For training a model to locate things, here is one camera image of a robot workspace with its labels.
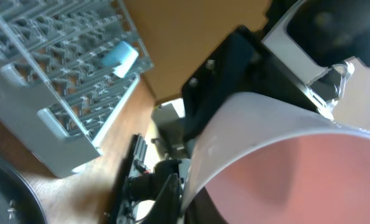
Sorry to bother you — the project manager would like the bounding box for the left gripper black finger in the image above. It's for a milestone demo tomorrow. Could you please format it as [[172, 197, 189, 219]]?
[[141, 174, 182, 224]]

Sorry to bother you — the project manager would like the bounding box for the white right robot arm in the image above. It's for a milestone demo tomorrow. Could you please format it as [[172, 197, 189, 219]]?
[[181, 0, 370, 141]]

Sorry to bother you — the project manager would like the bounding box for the pink cup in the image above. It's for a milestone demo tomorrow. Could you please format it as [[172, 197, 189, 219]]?
[[180, 93, 370, 223]]

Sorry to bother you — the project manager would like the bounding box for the grey dishwasher rack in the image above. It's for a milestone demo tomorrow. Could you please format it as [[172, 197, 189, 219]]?
[[0, 0, 154, 178]]

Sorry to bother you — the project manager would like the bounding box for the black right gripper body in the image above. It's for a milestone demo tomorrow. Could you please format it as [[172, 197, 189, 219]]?
[[181, 25, 327, 141]]

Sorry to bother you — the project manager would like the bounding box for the blue cup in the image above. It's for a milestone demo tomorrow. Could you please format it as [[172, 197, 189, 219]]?
[[101, 41, 139, 78]]

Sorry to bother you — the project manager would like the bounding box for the round black serving tray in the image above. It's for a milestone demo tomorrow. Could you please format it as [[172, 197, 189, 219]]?
[[0, 157, 48, 224]]

